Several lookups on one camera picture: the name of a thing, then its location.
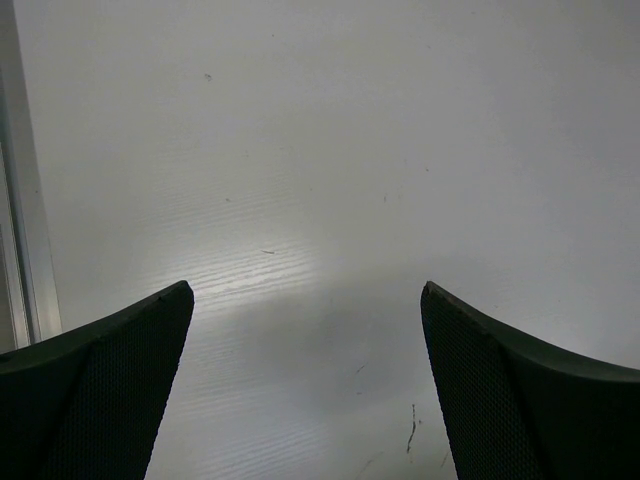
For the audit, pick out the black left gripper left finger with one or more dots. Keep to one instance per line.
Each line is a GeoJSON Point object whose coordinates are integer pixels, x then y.
{"type": "Point", "coordinates": [88, 404]}

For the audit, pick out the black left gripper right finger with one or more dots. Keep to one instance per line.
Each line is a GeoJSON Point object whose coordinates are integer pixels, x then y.
{"type": "Point", "coordinates": [517, 407]}

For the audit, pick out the aluminium table edge rail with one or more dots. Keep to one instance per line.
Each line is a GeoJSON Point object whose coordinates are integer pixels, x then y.
{"type": "Point", "coordinates": [29, 301]}

